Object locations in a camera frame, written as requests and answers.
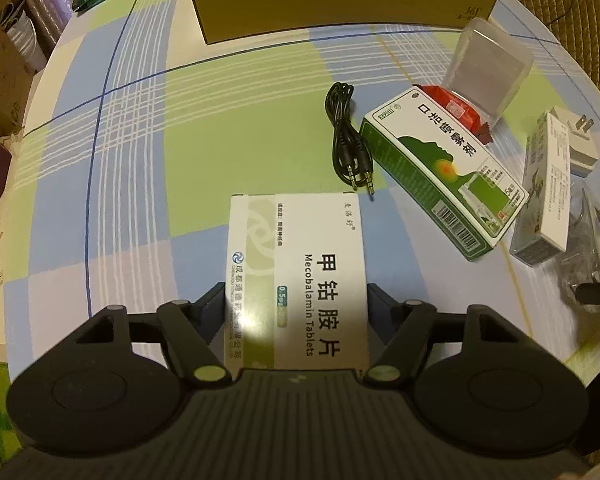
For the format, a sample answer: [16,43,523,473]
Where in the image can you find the clear plastic container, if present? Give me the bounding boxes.
[442,18,533,128]

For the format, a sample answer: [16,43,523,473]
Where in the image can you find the clear plastic bag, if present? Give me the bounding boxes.
[558,181,600,311]

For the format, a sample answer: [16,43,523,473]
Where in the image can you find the narrow white medicine box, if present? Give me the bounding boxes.
[509,112,570,266]

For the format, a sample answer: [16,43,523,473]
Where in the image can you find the white Mecobalamin tablet box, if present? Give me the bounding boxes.
[223,192,370,375]

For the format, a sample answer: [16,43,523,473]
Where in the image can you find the green white spray box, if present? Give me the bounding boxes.
[360,86,528,261]

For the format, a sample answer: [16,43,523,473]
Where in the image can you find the red snack packet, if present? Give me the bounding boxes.
[418,84,493,145]

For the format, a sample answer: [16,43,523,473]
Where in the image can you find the white power adapter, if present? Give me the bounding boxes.
[550,106,598,178]

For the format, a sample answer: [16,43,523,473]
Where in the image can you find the black audio cable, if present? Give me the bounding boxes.
[324,81,376,198]

